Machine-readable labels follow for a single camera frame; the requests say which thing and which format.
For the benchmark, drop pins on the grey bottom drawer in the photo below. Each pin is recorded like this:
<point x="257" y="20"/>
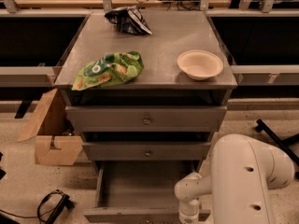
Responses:
<point x="137" y="192"/>

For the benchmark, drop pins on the grey drawer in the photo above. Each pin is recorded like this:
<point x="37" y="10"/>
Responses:
<point x="146" y="151"/>
<point x="137" y="192"/>
<point x="165" y="118"/>

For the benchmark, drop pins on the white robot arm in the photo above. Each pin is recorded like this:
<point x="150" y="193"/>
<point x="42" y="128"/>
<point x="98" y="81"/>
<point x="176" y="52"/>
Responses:
<point x="242" y="172"/>

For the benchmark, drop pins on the grey drawer cabinet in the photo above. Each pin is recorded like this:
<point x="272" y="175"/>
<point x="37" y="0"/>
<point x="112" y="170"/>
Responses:
<point x="160" y="83"/>

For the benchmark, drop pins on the grey middle drawer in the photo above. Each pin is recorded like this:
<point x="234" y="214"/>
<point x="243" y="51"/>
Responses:
<point x="146" y="151"/>

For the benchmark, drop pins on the grey top drawer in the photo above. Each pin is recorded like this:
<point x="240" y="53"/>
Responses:
<point x="165" y="118"/>

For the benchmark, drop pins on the black metal stand leg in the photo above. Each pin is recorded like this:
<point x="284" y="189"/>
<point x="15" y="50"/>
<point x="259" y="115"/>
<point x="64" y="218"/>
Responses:
<point x="283" y="144"/>

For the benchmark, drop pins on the white paper bowl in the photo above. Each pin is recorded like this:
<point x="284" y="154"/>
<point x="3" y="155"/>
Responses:
<point x="200" y="64"/>

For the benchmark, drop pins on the brown cardboard box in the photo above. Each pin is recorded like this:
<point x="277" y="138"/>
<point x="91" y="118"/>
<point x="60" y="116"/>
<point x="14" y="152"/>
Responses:
<point x="54" y="142"/>

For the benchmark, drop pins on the green chip bag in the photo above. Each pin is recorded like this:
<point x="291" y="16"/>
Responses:
<point x="110" y="70"/>

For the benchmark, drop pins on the dark blue chip bag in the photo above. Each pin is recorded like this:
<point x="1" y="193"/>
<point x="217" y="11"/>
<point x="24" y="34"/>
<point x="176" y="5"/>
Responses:
<point x="128" y="20"/>

